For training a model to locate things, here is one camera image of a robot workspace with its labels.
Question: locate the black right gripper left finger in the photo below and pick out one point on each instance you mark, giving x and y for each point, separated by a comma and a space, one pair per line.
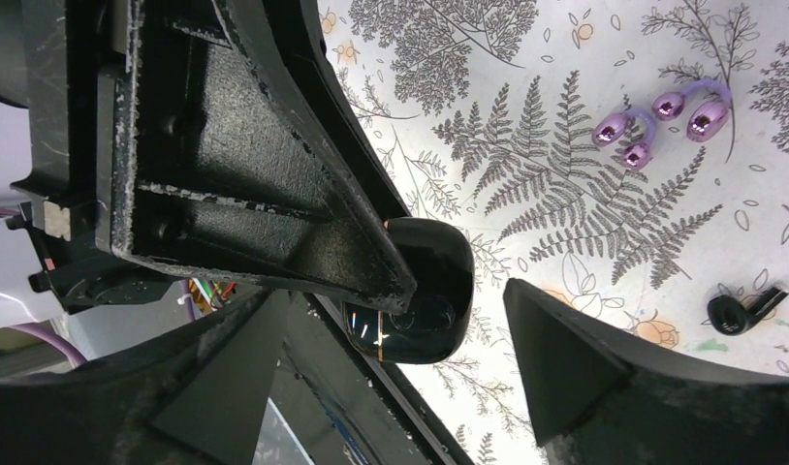
194, 395

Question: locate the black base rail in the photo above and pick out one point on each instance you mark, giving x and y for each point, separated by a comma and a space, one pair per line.
330, 405

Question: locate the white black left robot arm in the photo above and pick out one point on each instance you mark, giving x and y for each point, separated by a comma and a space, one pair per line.
52, 54

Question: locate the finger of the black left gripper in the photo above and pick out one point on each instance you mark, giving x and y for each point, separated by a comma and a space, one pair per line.
297, 31
212, 164

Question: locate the black wireless earbud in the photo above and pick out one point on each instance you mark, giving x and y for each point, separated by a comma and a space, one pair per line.
730, 317

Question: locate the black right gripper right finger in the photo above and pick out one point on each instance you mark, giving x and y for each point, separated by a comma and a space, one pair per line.
597, 394

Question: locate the floral tablecloth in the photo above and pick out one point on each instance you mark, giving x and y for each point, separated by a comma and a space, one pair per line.
629, 158

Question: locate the black earbud charging case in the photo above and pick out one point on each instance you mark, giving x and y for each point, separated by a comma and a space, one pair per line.
435, 323

